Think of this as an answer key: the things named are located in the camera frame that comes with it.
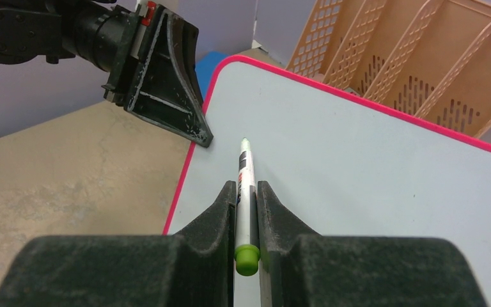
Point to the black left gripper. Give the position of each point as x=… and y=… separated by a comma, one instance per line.
x=150, y=57

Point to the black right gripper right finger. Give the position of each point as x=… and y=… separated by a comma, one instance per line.
x=300, y=267

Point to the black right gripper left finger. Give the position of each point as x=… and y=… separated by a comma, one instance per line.
x=193, y=267

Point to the green whiteboard marker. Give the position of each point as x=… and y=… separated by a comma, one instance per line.
x=247, y=243

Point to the pink-framed whiteboard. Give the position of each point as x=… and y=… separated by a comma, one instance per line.
x=342, y=164

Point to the orange plastic file organizer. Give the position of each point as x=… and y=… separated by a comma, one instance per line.
x=429, y=59

